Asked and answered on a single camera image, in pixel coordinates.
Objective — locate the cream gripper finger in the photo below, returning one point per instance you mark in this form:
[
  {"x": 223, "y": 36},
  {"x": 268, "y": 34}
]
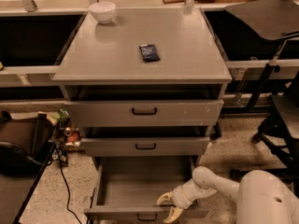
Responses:
[
  {"x": 165, "y": 199},
  {"x": 174, "y": 214}
]

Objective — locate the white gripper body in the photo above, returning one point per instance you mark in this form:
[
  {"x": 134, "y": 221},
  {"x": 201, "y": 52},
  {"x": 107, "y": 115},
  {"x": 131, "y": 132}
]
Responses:
[{"x": 179, "y": 197}]

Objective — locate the grey bottom drawer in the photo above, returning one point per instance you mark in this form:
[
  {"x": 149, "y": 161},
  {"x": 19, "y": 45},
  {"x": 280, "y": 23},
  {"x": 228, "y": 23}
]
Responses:
[{"x": 127, "y": 188}]

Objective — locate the grey drawer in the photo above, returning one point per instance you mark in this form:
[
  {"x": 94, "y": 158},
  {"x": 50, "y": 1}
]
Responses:
[
  {"x": 127, "y": 188},
  {"x": 144, "y": 113},
  {"x": 156, "y": 146}
]

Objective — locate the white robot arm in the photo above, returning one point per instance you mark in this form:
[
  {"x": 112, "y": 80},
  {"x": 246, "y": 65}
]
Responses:
[{"x": 260, "y": 197}]

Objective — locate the grey top drawer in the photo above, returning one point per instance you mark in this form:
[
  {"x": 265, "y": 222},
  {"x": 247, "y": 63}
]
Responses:
[{"x": 144, "y": 113}]

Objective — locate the grey middle drawer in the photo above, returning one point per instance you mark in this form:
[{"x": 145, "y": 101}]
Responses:
[{"x": 156, "y": 146}]

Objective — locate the grey drawer cabinet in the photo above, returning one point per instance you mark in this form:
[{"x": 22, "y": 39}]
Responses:
[{"x": 104, "y": 63}]

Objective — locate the black rod on floor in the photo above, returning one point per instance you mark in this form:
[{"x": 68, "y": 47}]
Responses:
[{"x": 89, "y": 221}]

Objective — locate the pile of colourful items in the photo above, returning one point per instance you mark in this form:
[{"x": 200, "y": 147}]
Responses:
[{"x": 66, "y": 137}]

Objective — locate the dark blue snack packet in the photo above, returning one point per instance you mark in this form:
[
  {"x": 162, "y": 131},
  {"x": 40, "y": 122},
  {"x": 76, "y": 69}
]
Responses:
[{"x": 149, "y": 53}]

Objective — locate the black side table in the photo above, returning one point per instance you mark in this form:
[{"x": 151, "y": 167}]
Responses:
[{"x": 17, "y": 187}]

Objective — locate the white bowl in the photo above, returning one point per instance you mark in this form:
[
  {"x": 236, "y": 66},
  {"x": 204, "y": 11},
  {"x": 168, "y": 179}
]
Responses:
[{"x": 103, "y": 12}]

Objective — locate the wooden stick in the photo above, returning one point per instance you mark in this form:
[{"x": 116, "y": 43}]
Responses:
[{"x": 166, "y": 2}]

